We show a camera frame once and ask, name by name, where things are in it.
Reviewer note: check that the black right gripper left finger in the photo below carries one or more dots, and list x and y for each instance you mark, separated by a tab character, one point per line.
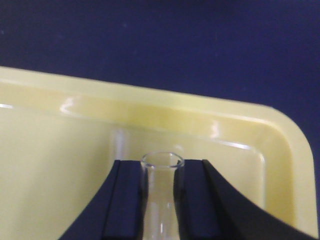
116	210

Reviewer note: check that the yellow plastic tray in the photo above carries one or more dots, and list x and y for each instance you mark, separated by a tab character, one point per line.
55	137

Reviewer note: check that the tall clear test tube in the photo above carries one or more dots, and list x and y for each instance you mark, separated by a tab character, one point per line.
162	172

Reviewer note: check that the short clear test tube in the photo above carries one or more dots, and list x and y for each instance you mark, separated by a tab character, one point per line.
119	144

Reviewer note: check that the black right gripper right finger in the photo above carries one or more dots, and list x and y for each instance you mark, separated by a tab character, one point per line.
210	208

